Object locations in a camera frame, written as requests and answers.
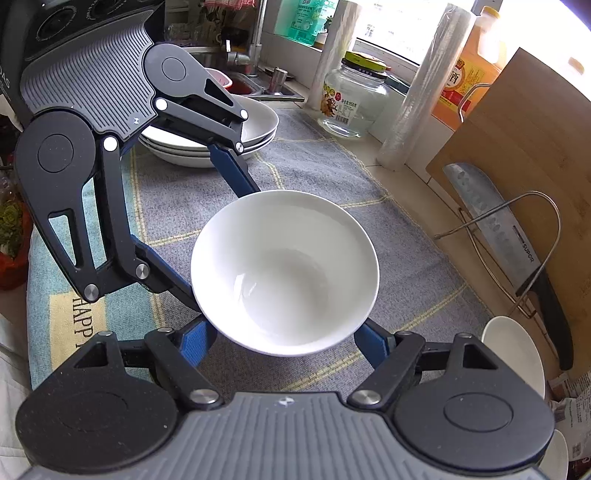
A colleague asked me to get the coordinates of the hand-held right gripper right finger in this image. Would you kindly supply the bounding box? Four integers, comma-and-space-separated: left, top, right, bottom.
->
347, 318, 500, 412

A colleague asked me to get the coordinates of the white crumpled packet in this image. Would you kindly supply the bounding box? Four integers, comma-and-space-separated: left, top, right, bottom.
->
547, 369, 591, 480

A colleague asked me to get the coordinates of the steel faucet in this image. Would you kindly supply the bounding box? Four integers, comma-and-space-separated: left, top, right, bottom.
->
226, 0, 266, 77

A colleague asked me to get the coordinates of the wooden cutting board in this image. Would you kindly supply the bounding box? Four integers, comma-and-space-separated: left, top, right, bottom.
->
425, 47, 591, 365

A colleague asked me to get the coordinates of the short plastic bag roll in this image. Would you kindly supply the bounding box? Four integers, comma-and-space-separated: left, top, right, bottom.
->
310, 0, 361, 112

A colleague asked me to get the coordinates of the black-handled kitchen knife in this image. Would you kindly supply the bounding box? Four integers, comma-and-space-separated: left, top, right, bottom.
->
442, 162, 574, 371

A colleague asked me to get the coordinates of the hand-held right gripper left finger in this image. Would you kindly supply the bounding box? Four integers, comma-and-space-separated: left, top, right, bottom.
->
73, 318, 225, 412

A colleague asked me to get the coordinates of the tall plastic wrap roll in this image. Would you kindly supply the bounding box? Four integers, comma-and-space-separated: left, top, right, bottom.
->
376, 2, 476, 169

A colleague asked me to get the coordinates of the steel sink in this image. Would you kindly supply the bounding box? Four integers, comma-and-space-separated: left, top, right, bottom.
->
185, 44, 305, 104

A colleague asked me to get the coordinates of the small potted plant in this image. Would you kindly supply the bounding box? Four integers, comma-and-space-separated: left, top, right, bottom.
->
314, 16, 333, 49

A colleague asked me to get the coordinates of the pink dishcloth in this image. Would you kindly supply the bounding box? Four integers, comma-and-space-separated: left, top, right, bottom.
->
203, 0, 259, 24

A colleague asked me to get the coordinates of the white colander basket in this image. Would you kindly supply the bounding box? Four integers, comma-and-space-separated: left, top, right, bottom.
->
203, 67, 232, 92

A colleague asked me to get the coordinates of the steel wire rack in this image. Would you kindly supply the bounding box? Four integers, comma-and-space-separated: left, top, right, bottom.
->
433, 191, 561, 319

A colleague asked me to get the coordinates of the white floral bowl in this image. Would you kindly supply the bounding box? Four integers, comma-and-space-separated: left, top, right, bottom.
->
191, 190, 380, 356
481, 316, 546, 398
539, 429, 570, 480

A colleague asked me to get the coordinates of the grey checked towel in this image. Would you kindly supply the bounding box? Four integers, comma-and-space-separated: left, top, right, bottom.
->
28, 108, 490, 393

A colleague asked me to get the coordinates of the orange cooking oil bottle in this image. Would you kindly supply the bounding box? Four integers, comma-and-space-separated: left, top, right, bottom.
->
431, 6, 506, 127

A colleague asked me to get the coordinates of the glass jar with yellow lid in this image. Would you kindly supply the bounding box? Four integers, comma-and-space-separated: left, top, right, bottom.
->
317, 51, 391, 139

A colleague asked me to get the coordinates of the red bag of vegetables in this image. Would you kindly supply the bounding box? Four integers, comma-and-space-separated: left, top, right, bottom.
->
0, 194, 33, 291

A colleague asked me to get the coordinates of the green dish soap bottle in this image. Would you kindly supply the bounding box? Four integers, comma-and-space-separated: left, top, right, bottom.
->
286, 0, 338, 44

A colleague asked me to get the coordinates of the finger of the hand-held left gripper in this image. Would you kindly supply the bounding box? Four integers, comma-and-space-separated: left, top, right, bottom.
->
154, 76, 260, 198
27, 137, 205, 319

